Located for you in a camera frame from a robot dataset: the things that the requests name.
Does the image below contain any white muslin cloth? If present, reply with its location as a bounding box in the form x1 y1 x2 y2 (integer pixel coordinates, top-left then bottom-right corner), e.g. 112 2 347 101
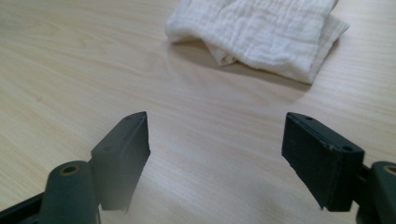
164 0 350 85

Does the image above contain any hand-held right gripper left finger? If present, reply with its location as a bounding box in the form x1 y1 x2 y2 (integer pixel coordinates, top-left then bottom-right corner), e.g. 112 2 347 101
91 111 151 213

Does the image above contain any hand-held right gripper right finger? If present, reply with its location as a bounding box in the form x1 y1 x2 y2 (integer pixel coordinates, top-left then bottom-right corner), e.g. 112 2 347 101
281 112 365 213

